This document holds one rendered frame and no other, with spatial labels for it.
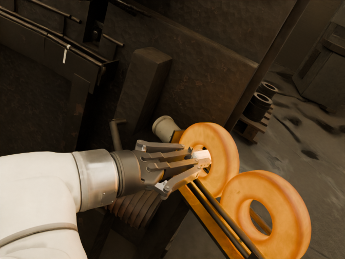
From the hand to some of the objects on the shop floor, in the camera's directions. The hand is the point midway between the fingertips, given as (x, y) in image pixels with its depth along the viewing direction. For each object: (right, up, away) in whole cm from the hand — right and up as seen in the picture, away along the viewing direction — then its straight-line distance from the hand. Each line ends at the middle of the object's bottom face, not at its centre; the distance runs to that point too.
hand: (206, 157), depth 53 cm
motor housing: (-38, -47, +41) cm, 73 cm away
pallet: (+34, +38, +220) cm, 226 cm away
